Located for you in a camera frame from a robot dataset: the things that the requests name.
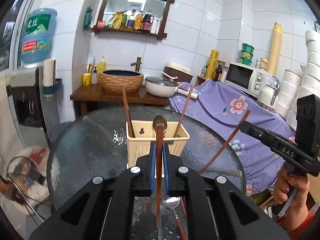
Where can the steel spoon red handle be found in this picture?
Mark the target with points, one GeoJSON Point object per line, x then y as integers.
{"type": "Point", "coordinates": [171, 203]}

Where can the woven brown basin sink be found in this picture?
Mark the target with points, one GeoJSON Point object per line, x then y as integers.
{"type": "Point", "coordinates": [115, 80]}

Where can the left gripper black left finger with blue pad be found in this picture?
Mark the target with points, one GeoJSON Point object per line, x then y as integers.
{"type": "Point", "coordinates": [103, 208]}

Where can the white pan with lid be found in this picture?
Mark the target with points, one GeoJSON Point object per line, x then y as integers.
{"type": "Point", "coordinates": [164, 88]}

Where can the round glass table top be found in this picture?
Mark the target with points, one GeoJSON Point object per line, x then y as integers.
{"type": "Point", "coordinates": [96, 145]}

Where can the dark wooden counter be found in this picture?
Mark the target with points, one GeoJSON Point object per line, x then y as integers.
{"type": "Point", "coordinates": [90, 98]}

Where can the cream plastic utensil basket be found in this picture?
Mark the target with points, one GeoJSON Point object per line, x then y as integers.
{"type": "Point", "coordinates": [145, 134]}

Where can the yellow mug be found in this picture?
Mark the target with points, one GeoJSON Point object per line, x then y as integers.
{"type": "Point", "coordinates": [86, 79]}

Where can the yellow roll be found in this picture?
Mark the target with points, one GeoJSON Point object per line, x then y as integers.
{"type": "Point", "coordinates": [212, 65]}

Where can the wooden framed mirror shelf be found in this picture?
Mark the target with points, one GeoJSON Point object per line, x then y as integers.
{"type": "Point", "coordinates": [146, 17]}

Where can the blue water jug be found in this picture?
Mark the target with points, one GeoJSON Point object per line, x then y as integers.
{"type": "Point", "coordinates": [37, 37]}

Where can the yellow soap bottle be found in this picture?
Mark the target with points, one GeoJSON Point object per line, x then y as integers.
{"type": "Point", "coordinates": [101, 66]}

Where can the white water dispenser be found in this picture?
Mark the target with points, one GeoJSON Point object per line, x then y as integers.
{"type": "Point", "coordinates": [26, 93]}

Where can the green stacked bowls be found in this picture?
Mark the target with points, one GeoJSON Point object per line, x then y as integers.
{"type": "Point", "coordinates": [246, 54]}

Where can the stack of paper cups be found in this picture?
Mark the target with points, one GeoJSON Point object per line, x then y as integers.
{"type": "Point", "coordinates": [276, 41]}

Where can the white kettle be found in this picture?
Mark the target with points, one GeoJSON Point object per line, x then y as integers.
{"type": "Point", "coordinates": [269, 94]}

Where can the white microwave oven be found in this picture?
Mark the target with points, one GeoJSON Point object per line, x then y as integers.
{"type": "Point", "coordinates": [248, 79]}

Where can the wooden handled spoon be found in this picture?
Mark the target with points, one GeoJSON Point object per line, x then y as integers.
{"type": "Point", "coordinates": [160, 126]}

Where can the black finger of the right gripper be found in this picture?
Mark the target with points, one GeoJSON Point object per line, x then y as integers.
{"type": "Point", "coordinates": [262, 134]}

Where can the purple floral cloth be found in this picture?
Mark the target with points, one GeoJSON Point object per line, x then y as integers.
{"type": "Point", "coordinates": [220, 107]}

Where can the bronze faucet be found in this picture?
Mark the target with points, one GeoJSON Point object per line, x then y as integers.
{"type": "Point", "coordinates": [137, 64]}

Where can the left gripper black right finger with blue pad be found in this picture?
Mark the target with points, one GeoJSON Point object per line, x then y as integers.
{"type": "Point", "coordinates": [216, 208]}

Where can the brown rice cooker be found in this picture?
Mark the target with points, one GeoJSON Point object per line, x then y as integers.
{"type": "Point", "coordinates": [182, 73]}

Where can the white paper cup stack holder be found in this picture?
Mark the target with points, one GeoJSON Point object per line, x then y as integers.
{"type": "Point", "coordinates": [51, 85]}

